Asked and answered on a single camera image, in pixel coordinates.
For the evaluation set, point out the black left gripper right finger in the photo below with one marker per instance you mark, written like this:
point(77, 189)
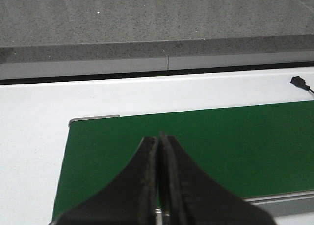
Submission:
point(189, 196)

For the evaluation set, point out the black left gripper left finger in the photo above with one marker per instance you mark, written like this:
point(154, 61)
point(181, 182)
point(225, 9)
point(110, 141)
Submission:
point(129, 199)

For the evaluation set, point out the green conveyor belt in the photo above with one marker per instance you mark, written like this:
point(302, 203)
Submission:
point(220, 149)

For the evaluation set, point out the small black connector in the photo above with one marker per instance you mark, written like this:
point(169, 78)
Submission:
point(299, 82)

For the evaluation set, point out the grey stone slab left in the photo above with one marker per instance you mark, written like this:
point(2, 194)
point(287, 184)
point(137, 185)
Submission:
point(68, 30)

